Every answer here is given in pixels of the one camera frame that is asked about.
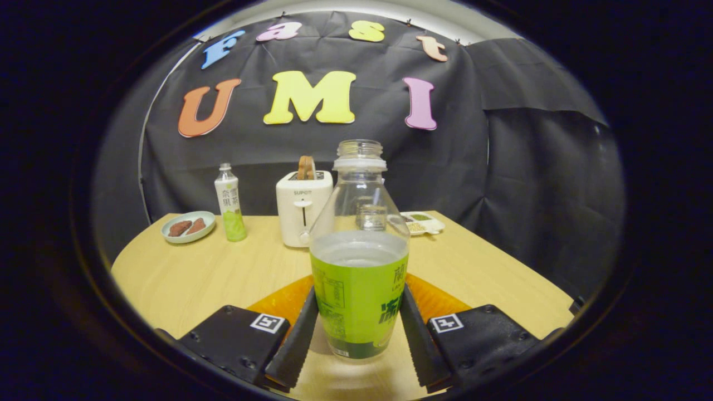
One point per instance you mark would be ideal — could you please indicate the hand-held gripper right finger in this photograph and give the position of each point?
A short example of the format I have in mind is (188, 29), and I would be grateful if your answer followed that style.
(484, 340)

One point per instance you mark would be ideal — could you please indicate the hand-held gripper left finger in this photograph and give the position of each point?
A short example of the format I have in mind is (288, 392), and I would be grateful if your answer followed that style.
(234, 340)

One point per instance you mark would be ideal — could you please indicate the green label juice bottle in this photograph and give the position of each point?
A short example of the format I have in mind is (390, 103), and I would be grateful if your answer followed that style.
(359, 301)

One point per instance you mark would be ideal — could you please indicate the small white label drink bottle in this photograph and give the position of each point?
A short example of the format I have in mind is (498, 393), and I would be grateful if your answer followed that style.
(229, 200)

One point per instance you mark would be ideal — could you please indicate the wooden table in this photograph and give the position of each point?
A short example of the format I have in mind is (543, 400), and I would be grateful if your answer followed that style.
(195, 278)

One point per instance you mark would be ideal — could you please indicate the pale green plate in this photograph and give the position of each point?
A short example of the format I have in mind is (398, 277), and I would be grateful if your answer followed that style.
(192, 238)

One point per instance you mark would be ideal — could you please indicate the brown food piece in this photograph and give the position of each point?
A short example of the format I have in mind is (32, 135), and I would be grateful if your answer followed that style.
(196, 225)
(179, 228)

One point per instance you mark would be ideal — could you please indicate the white divided dish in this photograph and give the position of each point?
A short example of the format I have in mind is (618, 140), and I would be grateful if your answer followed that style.
(426, 225)

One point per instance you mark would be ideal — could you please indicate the white toaster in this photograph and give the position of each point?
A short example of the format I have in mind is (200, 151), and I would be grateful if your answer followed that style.
(295, 217)

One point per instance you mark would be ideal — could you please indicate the black backdrop cloth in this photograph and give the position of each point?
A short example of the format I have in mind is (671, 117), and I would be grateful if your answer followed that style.
(529, 167)

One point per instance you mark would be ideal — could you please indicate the brown toast slice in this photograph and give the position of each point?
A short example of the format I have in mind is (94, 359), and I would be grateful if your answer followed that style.
(306, 167)

